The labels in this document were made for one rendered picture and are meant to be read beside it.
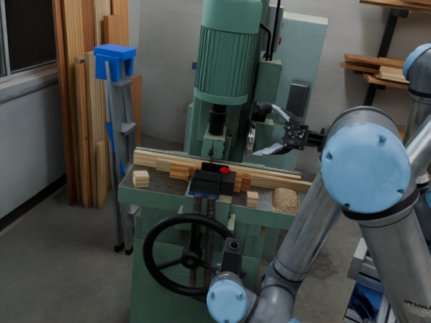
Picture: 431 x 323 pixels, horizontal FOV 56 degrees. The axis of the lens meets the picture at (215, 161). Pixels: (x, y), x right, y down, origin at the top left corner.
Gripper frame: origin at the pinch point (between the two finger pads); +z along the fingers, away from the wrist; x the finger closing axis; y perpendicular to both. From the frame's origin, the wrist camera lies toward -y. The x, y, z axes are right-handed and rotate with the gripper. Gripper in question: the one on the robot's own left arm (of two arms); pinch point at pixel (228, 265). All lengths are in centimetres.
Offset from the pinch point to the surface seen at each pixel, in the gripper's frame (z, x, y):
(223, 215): 8.9, -3.3, -12.8
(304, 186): 29.6, 23.0, -26.8
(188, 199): 7.2, -14.1, -15.8
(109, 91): 84, -69, -62
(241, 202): 19.9, 1.8, -17.5
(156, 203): 19.9, -25.4, -12.9
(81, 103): 126, -99, -62
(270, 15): 28, 2, -86
